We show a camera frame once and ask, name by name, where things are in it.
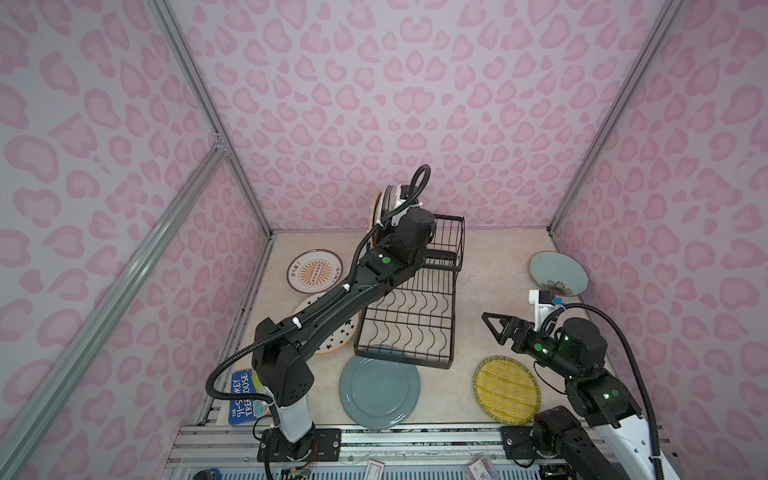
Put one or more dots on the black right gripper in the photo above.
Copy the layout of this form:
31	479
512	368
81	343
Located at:
526	331

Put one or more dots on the yellow woven round plate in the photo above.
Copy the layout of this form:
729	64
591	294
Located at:
506	390

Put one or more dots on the light blue flower plate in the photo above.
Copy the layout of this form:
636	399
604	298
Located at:
558	273

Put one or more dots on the black wire dish rack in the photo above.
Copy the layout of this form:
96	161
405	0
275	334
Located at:
416	322

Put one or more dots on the teal green round plate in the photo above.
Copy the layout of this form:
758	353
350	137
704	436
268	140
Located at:
378	394

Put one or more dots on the white plate dark rings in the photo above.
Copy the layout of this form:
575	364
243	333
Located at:
381	207

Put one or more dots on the white plate floral sprigs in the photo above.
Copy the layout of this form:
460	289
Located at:
398	194

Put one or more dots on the orange woven round plate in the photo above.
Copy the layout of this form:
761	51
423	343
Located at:
375	215

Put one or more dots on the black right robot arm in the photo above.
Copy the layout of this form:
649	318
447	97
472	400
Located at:
604	432

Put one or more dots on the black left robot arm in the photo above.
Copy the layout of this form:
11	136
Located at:
281	358

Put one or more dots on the white plate black stars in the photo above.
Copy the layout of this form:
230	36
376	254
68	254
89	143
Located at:
340	337

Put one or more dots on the white plate orange sunburst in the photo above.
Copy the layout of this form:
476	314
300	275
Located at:
314	271

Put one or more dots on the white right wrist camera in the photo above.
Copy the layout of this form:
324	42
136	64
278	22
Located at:
543	302

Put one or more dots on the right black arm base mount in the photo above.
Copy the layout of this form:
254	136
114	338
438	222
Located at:
525	445

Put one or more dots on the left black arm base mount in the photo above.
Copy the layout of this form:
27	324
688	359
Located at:
319	444

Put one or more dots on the aluminium front rail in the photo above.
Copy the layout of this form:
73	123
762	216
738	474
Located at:
409	451

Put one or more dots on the right corner aluminium post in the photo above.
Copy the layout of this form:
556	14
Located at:
658	35

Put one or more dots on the corner aluminium post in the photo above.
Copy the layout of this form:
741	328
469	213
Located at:
658	35
181	51

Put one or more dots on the left corner aluminium post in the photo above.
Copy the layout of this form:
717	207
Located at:
181	51

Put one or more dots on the diagonal aluminium frame bar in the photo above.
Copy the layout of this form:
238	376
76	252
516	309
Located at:
40	412

